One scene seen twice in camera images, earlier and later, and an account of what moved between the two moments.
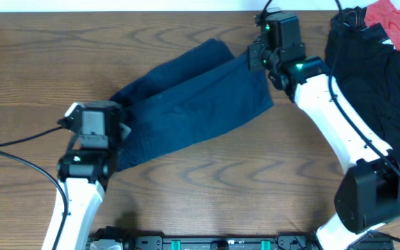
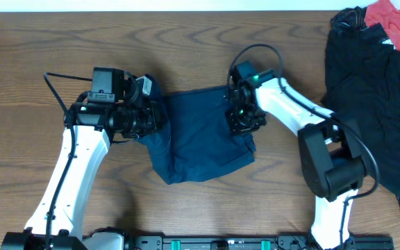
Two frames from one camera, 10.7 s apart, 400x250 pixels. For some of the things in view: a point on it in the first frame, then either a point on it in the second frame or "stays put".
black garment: x=367 y=64 stays put
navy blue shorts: x=193 y=88 to x=196 y=139
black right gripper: x=254 y=57 to x=239 y=122
